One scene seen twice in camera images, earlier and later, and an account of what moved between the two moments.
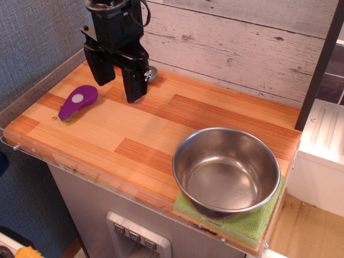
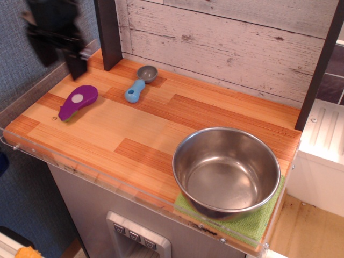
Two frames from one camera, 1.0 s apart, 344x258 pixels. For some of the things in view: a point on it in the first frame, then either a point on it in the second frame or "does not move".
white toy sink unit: x=316 y=176 does not move
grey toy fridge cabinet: x=90 y=202 does not move
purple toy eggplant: x=83 y=95 does not move
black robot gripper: x=116 y=36 -> x=56 y=22
